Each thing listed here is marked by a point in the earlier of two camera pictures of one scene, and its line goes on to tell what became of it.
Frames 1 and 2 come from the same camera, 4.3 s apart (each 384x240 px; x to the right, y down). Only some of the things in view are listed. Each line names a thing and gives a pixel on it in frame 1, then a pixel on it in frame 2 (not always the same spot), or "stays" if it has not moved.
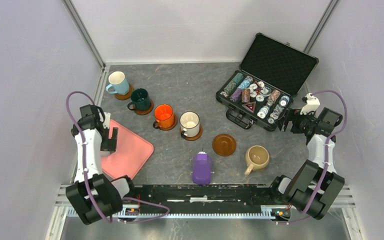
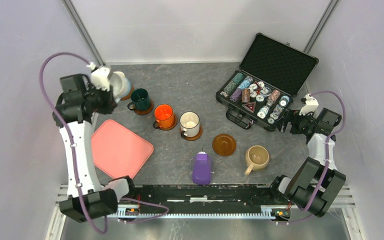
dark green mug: x=141 y=100 stays
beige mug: x=257 y=157 stays
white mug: x=104 y=153 to x=117 y=79
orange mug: x=164 y=117 stays
